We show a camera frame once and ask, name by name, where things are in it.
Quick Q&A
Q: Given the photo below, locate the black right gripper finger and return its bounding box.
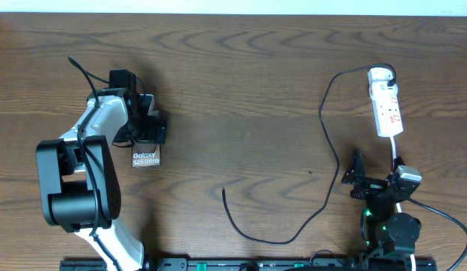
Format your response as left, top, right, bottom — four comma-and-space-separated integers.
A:
350, 182, 380, 199
341, 148, 366, 184

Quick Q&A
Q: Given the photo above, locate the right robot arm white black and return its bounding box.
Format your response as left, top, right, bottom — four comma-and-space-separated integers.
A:
341, 149, 422, 269

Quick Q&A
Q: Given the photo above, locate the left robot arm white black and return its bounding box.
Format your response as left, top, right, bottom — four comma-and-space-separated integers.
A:
35, 69, 166, 270

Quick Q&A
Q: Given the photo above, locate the white USB charger plug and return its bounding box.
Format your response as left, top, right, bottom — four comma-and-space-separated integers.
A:
368, 67, 394, 85

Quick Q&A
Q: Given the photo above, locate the white power strip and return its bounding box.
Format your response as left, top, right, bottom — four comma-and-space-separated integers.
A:
369, 81, 403, 138

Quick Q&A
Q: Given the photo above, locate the black charger cable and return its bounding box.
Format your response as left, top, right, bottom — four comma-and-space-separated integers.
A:
221, 62, 398, 246

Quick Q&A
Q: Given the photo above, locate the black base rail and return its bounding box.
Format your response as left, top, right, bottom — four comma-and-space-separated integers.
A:
59, 257, 438, 271

